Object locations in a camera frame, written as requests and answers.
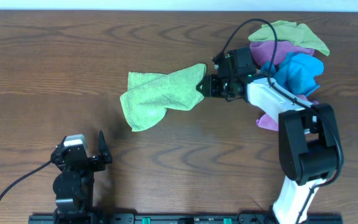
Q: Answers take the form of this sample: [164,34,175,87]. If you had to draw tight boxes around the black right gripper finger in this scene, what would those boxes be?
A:
[197,75,211,87]
[196,83,211,96]

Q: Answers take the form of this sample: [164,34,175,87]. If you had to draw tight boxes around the light green microfiber cloth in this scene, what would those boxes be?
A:
[120,63,206,132]

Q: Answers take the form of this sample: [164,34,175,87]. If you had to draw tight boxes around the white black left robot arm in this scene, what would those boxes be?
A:
[51,131,112,224]

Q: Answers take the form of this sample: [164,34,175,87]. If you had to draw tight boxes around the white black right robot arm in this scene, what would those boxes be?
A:
[196,73,343,223]

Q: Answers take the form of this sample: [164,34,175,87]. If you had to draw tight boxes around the purple microfiber cloth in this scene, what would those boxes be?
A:
[256,95,319,131]
[249,40,314,67]

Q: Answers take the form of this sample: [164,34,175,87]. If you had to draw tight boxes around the blue microfiber cloth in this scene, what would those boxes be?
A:
[271,52,324,96]

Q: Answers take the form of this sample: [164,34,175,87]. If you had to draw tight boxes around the olive green microfiber cloth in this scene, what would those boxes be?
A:
[248,21,330,56]

